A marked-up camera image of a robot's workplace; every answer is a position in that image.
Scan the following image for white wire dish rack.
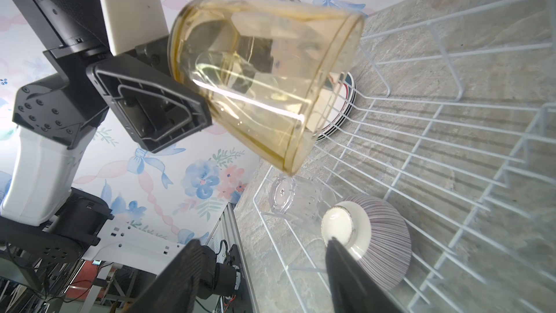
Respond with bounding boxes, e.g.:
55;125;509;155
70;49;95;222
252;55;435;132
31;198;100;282
253;0;556;313

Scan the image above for yellow glass cup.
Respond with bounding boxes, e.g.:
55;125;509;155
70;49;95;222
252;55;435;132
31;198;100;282
168;0;365;175

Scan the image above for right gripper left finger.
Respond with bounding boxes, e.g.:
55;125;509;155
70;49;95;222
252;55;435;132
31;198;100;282
127;240;209;313

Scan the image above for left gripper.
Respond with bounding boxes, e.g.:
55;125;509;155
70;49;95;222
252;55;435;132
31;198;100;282
12;0;212;153

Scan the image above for clear glass cup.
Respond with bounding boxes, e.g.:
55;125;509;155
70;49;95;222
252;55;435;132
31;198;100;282
269;175;338;224

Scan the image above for white plate green red rim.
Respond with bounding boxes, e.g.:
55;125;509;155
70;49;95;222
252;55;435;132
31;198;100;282
317;72;356;141

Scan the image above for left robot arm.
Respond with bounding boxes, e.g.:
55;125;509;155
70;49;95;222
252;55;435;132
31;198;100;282
1;0;211;264

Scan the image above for striped ceramic bowl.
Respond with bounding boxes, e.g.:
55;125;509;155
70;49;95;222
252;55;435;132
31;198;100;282
321;194;412;291

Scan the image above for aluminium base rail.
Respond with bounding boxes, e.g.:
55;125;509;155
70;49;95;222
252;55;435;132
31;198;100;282
208;204;260;312

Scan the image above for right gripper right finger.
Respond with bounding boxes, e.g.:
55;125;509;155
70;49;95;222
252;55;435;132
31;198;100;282
325;239;402;313

